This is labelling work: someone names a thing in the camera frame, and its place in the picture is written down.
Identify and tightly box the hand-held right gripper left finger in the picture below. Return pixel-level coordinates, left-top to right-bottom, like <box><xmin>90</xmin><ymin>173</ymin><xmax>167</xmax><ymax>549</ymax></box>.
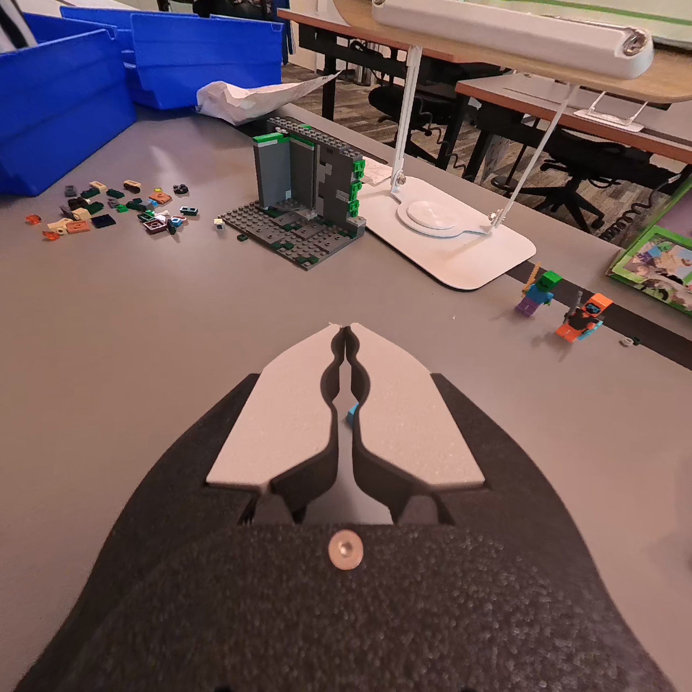
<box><xmin>205</xmin><ymin>323</ymin><xmax>345</xmax><ymax>524</ymax></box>

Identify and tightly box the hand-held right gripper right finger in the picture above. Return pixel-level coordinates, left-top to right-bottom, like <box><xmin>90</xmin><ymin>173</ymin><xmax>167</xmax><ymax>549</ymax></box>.
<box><xmin>345</xmin><ymin>323</ymin><xmax>487</xmax><ymax>524</ymax></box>

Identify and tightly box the green headed toy minifigure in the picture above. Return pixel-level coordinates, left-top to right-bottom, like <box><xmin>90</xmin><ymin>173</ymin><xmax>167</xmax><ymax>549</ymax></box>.
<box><xmin>513</xmin><ymin>261</ymin><xmax>563</xmax><ymax>319</ymax></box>

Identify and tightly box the small orange grey brick model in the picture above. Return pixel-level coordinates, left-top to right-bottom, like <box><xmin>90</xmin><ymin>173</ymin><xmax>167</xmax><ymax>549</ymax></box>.
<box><xmin>555</xmin><ymin>290</ymin><xmax>615</xmax><ymax>343</ymax></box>

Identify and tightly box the grey brick building model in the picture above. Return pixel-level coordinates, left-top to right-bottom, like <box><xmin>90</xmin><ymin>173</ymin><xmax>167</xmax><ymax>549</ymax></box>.
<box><xmin>218</xmin><ymin>116</ymin><xmax>368</xmax><ymax>271</ymax></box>

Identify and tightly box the scatter of small loose bricks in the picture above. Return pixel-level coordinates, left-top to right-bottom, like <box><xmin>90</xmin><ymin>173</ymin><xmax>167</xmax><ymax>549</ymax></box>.
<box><xmin>24</xmin><ymin>179</ymin><xmax>201</xmax><ymax>242</ymax></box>

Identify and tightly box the brick set cardboard box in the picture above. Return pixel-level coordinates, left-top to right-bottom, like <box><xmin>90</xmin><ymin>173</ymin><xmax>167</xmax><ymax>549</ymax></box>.
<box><xmin>606</xmin><ymin>175</ymin><xmax>692</xmax><ymax>318</ymax></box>

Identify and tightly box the black office chair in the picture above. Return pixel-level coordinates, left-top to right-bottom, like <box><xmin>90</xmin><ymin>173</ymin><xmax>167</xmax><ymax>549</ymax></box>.
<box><xmin>534</xmin><ymin>129</ymin><xmax>678</xmax><ymax>229</ymax></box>
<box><xmin>370</xmin><ymin>81</ymin><xmax>451</xmax><ymax>159</ymax></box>

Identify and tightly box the white crumpled paper bag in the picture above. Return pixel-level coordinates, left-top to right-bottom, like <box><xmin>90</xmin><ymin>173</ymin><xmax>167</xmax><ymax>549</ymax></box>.
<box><xmin>195</xmin><ymin>70</ymin><xmax>343</xmax><ymax>127</ymax></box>

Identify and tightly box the clear plastic stand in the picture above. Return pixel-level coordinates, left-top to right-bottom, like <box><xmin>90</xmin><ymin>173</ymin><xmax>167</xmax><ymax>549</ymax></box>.
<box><xmin>572</xmin><ymin>89</ymin><xmax>648</xmax><ymax>134</ymax></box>

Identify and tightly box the wooden top office table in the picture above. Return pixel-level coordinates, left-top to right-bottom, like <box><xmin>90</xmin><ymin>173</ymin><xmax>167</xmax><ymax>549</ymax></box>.
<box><xmin>455</xmin><ymin>72</ymin><xmax>692</xmax><ymax>229</ymax></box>
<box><xmin>276</xmin><ymin>8</ymin><xmax>515</xmax><ymax>122</ymax></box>

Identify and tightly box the open instruction booklet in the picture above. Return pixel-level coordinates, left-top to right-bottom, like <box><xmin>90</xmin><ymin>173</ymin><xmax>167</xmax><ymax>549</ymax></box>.
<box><xmin>535</xmin><ymin>0</ymin><xmax>692</xmax><ymax>50</ymax></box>

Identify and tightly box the black coiled cable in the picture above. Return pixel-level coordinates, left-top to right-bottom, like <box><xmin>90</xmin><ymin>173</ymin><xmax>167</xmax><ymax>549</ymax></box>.
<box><xmin>599</xmin><ymin>186</ymin><xmax>658</xmax><ymax>242</ymax></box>

